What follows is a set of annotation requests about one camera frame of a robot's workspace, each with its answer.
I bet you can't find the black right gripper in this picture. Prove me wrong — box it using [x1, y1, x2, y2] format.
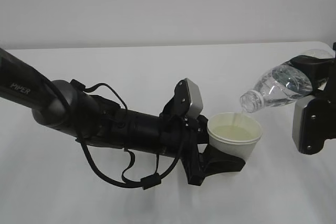
[290, 55, 335, 140]

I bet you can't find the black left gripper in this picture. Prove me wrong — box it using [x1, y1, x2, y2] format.
[159, 113, 245, 185]

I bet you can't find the clear green-label water bottle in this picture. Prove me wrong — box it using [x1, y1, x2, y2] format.
[240, 49, 335, 113]

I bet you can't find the white paper cup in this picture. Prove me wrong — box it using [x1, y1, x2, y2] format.
[207, 112, 263, 161]

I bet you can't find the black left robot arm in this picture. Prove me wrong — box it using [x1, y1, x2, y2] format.
[1, 50, 245, 189]

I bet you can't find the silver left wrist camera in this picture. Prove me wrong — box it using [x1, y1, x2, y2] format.
[162, 78, 203, 119]

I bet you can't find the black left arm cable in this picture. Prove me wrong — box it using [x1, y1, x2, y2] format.
[70, 79, 187, 190]

